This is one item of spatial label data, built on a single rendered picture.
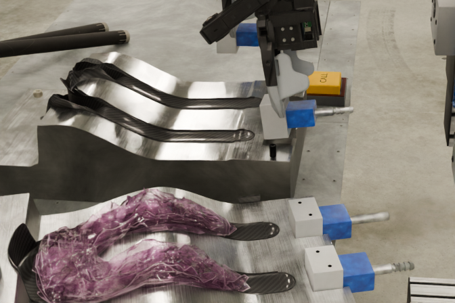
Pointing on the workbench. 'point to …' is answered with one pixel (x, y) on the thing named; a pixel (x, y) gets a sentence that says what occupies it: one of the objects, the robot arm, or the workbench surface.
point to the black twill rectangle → (249, 199)
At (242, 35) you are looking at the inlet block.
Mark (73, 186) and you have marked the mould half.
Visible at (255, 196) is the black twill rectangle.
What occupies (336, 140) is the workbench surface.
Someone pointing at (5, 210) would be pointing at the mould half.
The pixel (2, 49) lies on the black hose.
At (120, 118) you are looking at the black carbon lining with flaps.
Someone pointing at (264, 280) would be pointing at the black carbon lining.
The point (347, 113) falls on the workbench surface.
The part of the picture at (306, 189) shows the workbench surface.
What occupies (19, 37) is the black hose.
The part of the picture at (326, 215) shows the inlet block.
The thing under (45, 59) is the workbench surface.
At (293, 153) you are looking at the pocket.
